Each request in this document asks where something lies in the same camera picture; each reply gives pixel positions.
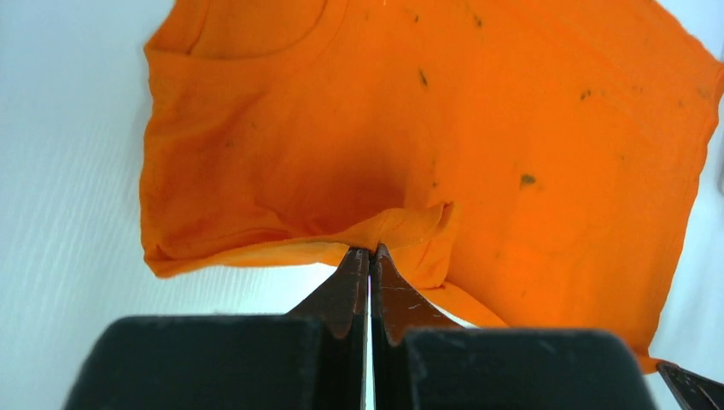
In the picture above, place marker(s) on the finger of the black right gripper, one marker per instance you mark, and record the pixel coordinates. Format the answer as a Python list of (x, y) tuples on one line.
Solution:
[(692, 391)]

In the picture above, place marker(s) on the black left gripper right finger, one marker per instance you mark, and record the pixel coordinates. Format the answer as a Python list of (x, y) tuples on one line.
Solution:
[(424, 360)]

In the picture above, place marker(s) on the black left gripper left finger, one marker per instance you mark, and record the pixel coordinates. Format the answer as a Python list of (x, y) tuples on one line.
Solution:
[(312, 357)]

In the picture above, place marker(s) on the orange t shirt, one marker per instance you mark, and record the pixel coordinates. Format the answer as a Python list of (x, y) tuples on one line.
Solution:
[(527, 163)]

